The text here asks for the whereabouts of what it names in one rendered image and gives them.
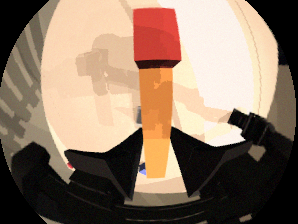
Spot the blue rectangular block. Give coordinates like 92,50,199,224
138,163,146,176

